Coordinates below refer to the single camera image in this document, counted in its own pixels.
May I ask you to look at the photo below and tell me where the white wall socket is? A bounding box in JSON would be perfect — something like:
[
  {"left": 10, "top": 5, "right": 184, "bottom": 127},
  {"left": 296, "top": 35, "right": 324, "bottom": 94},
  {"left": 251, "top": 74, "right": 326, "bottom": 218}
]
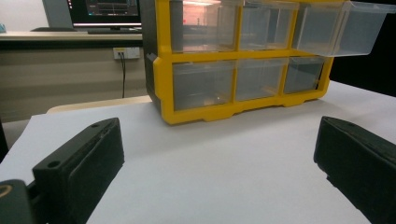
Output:
[{"left": 112, "top": 47, "right": 141, "bottom": 61}]

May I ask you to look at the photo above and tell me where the grey panel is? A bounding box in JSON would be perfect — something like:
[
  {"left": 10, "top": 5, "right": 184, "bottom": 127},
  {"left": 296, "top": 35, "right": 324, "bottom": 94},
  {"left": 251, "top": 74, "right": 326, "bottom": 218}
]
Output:
[{"left": 41, "top": 0, "right": 75, "bottom": 29}]

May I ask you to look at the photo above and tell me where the white table cover sheet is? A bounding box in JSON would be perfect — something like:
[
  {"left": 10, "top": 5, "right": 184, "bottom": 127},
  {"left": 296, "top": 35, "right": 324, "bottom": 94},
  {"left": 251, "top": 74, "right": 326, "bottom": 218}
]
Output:
[{"left": 0, "top": 79, "right": 396, "bottom": 224}]

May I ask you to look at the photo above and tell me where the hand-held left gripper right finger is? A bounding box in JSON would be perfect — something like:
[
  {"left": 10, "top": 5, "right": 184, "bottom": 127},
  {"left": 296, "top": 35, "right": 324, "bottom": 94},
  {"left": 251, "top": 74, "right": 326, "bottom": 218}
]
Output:
[{"left": 313, "top": 116, "right": 396, "bottom": 224}]

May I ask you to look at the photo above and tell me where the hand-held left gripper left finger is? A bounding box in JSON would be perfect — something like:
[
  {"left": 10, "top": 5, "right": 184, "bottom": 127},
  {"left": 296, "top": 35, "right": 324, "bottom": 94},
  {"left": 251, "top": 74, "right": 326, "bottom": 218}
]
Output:
[{"left": 32, "top": 117, "right": 126, "bottom": 224}]

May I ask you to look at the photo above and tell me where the black power cable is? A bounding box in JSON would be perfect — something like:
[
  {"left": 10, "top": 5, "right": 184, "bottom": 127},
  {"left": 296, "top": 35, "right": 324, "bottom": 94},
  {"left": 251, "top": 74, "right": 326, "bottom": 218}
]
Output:
[{"left": 119, "top": 51, "right": 127, "bottom": 99}]

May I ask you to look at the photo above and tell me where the yellow drawer cabinet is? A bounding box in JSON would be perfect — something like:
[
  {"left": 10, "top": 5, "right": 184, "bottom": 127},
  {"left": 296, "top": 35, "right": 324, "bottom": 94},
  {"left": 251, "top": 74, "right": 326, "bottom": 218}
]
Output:
[{"left": 139, "top": 0, "right": 336, "bottom": 126}]

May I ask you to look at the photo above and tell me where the beige office desk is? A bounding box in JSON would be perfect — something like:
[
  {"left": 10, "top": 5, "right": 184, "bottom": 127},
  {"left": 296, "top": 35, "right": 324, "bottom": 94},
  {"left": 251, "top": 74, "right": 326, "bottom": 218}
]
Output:
[{"left": 0, "top": 30, "right": 144, "bottom": 51}]

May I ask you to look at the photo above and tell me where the black computer monitor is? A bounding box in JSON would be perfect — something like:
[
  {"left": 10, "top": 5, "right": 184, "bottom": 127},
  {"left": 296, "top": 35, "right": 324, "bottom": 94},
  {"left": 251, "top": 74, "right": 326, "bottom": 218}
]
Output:
[{"left": 67, "top": 0, "right": 143, "bottom": 29}]

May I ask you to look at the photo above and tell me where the clear plastic drawer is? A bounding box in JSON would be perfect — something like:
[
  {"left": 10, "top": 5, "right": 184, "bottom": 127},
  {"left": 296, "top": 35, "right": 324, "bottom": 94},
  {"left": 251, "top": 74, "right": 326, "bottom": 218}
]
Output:
[
  {"left": 283, "top": 55, "right": 327, "bottom": 95},
  {"left": 169, "top": 0, "right": 241, "bottom": 53},
  {"left": 291, "top": 0, "right": 396, "bottom": 58},
  {"left": 240, "top": 0, "right": 297, "bottom": 51},
  {"left": 235, "top": 57, "right": 290, "bottom": 102},
  {"left": 172, "top": 60, "right": 235, "bottom": 112}
]

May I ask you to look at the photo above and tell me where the black keyboard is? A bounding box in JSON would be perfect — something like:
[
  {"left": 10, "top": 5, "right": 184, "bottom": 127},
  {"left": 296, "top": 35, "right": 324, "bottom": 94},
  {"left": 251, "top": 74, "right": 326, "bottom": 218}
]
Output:
[{"left": 87, "top": 27, "right": 143, "bottom": 35}]

